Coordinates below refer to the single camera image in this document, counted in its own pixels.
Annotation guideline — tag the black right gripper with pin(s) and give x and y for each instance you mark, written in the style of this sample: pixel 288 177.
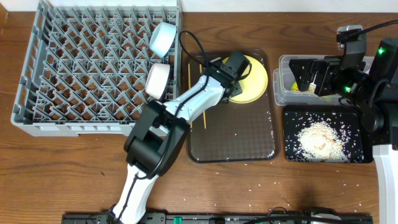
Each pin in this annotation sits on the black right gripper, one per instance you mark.
pixel 329 67

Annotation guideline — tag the yellow round plate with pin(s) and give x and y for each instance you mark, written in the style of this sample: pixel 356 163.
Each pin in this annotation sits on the yellow round plate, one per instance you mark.
pixel 254 85

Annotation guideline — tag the wooden chopstick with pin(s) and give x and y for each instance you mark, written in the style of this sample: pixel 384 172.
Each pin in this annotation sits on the wooden chopstick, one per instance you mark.
pixel 204 113
pixel 189 86

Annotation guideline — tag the white shallow bowl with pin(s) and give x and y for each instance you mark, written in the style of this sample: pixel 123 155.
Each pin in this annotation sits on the white shallow bowl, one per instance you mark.
pixel 157 80

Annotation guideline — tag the light blue bowl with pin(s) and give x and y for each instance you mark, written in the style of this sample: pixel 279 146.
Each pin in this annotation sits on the light blue bowl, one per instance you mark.
pixel 162 38

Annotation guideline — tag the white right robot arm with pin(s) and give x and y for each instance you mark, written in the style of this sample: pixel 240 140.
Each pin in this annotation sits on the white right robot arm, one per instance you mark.
pixel 374 94

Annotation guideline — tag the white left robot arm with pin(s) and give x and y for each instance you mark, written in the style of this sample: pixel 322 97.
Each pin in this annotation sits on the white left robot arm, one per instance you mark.
pixel 157 138

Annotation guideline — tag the clear plastic waste bin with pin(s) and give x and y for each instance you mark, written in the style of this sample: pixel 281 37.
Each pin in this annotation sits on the clear plastic waste bin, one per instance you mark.
pixel 283 81

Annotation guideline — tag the black waste tray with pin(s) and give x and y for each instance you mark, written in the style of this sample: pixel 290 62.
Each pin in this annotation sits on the black waste tray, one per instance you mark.
pixel 297 117

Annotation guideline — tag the pile of rice waste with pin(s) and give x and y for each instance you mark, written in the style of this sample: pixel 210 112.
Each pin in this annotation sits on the pile of rice waste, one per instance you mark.
pixel 321 143

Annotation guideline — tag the yellow green wrapper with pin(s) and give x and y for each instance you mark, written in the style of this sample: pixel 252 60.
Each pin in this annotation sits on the yellow green wrapper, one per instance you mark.
pixel 297 87

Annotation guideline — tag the dark brown serving tray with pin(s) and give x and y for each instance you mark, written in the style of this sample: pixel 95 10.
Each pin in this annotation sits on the dark brown serving tray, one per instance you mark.
pixel 238 131

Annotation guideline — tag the grey plastic dish rack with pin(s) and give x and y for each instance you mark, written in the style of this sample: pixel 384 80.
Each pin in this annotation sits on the grey plastic dish rack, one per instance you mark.
pixel 86 67

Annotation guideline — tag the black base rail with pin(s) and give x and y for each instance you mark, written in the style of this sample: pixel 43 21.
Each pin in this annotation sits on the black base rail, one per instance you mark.
pixel 275 215

